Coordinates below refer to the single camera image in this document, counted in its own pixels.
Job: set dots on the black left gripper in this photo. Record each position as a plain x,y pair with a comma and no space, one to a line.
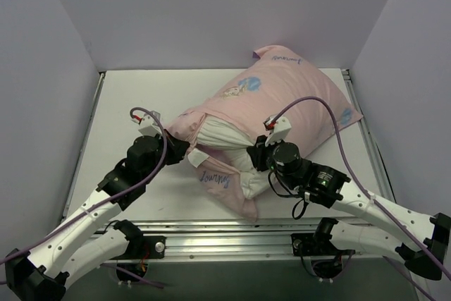
177,148

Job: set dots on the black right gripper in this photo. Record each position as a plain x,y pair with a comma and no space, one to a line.
256,156

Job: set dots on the white pillow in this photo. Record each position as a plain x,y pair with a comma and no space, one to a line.
226,143

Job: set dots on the purple Elsa print pillowcase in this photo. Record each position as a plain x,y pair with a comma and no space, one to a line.
279,77

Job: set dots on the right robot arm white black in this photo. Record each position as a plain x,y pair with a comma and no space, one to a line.
420,241

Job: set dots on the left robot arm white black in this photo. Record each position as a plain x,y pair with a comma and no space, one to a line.
47,270

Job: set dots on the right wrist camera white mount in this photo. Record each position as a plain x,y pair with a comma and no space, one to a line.
278,129

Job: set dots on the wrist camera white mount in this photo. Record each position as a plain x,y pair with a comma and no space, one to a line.
147,124
278,129

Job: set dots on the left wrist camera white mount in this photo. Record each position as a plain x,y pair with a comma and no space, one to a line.
147,124

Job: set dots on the aluminium left side rail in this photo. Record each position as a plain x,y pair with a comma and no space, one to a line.
95,101

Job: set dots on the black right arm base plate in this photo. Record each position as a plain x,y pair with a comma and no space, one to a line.
304,244

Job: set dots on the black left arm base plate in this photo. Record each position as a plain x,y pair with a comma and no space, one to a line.
147,247

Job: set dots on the aluminium right side rail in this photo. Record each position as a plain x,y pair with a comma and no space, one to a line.
372,149

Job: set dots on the aluminium front mounting rail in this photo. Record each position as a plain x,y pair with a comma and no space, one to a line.
230,241

